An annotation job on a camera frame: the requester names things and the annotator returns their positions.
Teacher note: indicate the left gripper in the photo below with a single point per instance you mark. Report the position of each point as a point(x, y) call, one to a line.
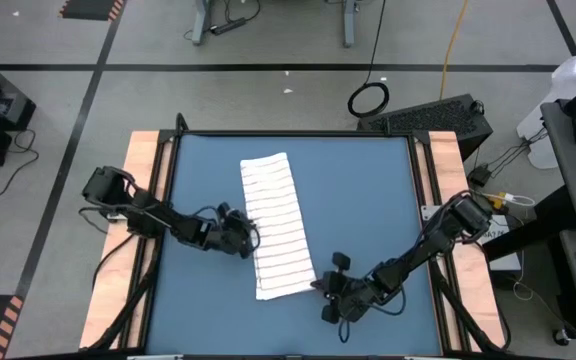
point(233, 235)

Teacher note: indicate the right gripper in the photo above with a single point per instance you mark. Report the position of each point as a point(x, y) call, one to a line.
point(348, 297)

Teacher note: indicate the white red-striped towel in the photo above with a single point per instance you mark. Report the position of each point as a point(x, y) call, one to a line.
point(278, 225)

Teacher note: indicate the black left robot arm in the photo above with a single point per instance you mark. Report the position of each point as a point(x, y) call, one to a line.
point(163, 220)

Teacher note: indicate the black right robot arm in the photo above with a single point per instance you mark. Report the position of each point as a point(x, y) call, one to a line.
point(418, 255)

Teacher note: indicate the light wooden side plank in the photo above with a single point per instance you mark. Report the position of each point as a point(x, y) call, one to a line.
point(445, 160)
point(140, 150)

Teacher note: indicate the silver mounting plate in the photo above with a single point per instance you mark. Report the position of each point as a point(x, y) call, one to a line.
point(429, 212)

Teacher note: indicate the grey labelled box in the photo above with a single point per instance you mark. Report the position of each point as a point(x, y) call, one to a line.
point(510, 260)

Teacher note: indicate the black power adapter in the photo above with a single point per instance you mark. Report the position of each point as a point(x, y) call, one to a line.
point(479, 176)

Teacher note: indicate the black perforated computer tower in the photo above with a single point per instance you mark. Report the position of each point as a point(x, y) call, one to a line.
point(428, 117)

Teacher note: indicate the black power strip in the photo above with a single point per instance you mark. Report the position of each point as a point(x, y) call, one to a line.
point(228, 26)

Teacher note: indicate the grey desk leg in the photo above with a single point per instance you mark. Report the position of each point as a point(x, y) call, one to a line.
point(200, 25)
point(350, 25)

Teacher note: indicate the black desk support bar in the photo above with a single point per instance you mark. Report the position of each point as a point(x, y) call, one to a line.
point(543, 220)

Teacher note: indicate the black caster wheel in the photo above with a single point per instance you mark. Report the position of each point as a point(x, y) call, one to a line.
point(560, 336)

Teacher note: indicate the white bulky object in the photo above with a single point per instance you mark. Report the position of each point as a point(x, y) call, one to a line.
point(568, 75)

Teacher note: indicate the black aluminium table frame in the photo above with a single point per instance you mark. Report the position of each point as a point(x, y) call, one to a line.
point(293, 133)

